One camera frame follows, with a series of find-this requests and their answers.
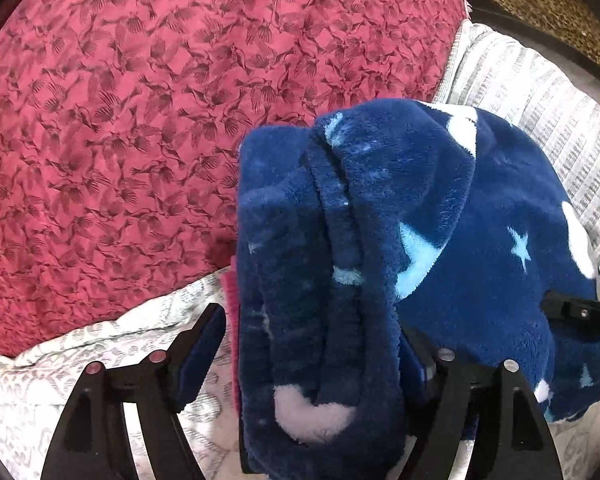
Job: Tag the red patterned blanket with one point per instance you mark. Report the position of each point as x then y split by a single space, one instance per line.
155 135

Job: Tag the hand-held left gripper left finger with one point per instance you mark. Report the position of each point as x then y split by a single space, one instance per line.
200 355

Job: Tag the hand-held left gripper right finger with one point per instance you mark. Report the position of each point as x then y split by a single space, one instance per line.
430 370

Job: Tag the blue star print fleece pants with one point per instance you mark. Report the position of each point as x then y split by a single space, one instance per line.
380 240

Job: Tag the white ribbed pillow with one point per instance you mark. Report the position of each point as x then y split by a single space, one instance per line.
540 105

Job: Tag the white grey patterned quilt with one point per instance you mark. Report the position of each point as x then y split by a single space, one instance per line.
30 390

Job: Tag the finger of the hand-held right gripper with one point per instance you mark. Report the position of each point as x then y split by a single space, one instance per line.
582 312

